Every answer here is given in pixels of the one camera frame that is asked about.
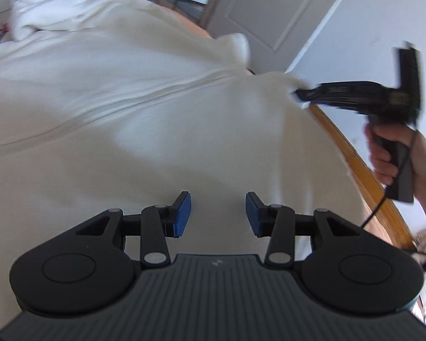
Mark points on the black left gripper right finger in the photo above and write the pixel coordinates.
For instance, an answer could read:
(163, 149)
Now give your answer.
(339, 264)

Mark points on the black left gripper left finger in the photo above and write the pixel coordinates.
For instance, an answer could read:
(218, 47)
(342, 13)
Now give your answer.
(96, 263)

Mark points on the white fleece zip jacket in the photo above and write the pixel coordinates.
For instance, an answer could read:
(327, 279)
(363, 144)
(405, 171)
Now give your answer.
(118, 104)

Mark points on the person's right hand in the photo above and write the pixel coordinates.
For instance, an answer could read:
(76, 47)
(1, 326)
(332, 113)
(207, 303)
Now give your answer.
(393, 146)

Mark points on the white room door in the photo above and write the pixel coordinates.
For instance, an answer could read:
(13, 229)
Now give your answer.
(278, 31)

